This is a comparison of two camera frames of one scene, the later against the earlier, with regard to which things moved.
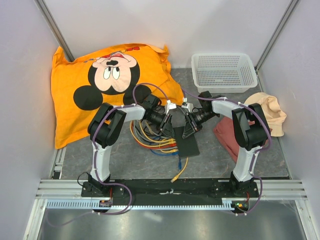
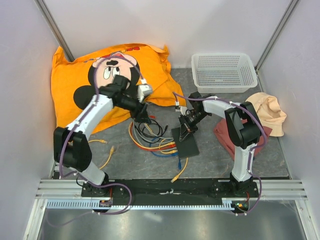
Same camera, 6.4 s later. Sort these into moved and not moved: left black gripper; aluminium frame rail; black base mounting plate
Moved: left black gripper
Not moved: black base mounting plate; aluminium frame rail
